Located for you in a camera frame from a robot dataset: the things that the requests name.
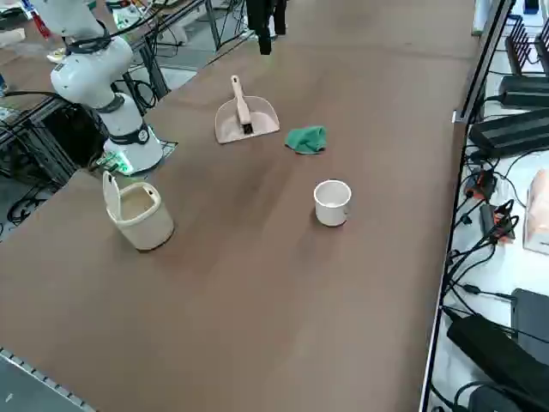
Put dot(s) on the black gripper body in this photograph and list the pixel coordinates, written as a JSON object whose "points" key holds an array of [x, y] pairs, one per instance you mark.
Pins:
{"points": [[263, 7]]}

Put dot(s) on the green cloth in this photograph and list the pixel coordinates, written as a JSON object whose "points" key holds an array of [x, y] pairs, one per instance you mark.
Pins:
{"points": [[306, 139]]}

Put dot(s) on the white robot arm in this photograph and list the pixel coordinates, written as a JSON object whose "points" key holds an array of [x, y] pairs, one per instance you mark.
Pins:
{"points": [[90, 73]]}

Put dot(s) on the beige pink dustpan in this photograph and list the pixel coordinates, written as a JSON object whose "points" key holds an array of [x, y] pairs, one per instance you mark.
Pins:
{"points": [[266, 116]]}

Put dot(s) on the white mug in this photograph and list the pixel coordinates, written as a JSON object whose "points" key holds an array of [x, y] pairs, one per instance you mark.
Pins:
{"points": [[330, 214]]}

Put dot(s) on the beige lidded waste bin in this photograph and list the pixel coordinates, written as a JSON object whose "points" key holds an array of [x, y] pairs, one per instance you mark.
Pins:
{"points": [[150, 227]]}

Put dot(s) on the red tag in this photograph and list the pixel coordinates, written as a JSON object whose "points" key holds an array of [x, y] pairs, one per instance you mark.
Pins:
{"points": [[42, 26]]}

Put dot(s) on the black slotted rack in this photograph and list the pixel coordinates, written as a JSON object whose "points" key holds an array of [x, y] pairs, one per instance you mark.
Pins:
{"points": [[521, 47]]}

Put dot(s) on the black power adapter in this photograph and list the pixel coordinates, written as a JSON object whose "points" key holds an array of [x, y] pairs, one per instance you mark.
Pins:
{"points": [[497, 399], [489, 343], [510, 133], [527, 92]]}

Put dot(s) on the orange black connector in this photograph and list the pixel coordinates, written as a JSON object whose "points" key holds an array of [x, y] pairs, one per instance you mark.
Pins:
{"points": [[482, 182], [504, 219]]}

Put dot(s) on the pale pink box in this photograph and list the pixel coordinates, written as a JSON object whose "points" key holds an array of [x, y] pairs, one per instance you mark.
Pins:
{"points": [[538, 214]]}

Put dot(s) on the black flat box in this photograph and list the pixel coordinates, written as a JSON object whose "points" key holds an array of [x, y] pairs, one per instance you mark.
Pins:
{"points": [[534, 313]]}

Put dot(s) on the aluminium pole with bracket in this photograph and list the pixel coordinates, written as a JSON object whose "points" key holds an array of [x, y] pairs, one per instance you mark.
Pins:
{"points": [[484, 56]]}

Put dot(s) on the black aluminium frame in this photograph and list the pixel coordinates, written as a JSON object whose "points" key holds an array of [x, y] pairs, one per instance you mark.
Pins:
{"points": [[38, 129]]}

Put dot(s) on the grey aluminium rail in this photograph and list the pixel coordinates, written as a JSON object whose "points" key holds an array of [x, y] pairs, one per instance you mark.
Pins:
{"points": [[25, 369]]}

